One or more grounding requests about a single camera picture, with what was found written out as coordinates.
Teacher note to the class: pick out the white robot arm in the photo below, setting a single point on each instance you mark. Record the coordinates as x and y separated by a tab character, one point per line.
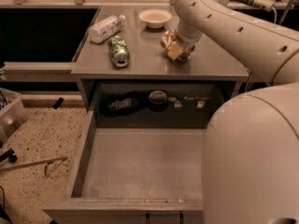
250	158

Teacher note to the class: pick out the crushed orange soda can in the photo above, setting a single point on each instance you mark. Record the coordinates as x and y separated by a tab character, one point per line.
174	50

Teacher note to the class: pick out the metal rod on floor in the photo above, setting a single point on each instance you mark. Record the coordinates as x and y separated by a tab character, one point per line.
46	164

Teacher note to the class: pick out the clear plastic water bottle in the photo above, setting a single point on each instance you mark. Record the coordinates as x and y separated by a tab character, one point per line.
106	28

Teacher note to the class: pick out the grey counter cabinet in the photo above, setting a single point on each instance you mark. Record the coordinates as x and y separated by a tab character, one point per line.
152	91

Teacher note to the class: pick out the green soda can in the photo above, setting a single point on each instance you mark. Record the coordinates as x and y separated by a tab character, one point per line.
118	51

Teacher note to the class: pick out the clear plastic storage bin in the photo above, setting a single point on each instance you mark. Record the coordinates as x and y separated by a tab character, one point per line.
12	113

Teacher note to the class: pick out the white paper bowl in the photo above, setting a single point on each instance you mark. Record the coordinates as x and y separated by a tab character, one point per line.
155	18

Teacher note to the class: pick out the grey open top drawer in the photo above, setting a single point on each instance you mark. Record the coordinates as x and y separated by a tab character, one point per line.
133	176

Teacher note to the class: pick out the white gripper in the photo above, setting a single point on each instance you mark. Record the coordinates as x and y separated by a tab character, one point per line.
183	43

